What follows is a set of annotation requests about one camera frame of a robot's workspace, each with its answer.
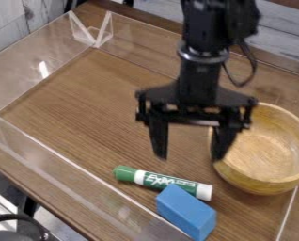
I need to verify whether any green Expo marker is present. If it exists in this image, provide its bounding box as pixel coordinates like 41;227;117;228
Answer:
113;166;213;201

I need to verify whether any clear acrylic tray wall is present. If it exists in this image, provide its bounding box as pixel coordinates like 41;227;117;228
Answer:
0;9;299;241

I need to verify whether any black cable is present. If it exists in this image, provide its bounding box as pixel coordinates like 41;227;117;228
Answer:
0;214;49;241

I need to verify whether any brown wooden bowl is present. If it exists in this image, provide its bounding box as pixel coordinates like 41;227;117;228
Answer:
212;103;299;196

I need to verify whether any blue rectangular block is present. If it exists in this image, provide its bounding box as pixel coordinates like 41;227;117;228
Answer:
156;185;217;241

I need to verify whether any black table leg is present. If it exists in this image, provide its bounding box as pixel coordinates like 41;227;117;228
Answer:
22;197;37;217

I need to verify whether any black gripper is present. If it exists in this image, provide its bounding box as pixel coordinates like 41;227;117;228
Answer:
136;82;257;161

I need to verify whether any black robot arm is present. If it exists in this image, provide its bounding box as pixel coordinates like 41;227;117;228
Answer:
136;0;260;160

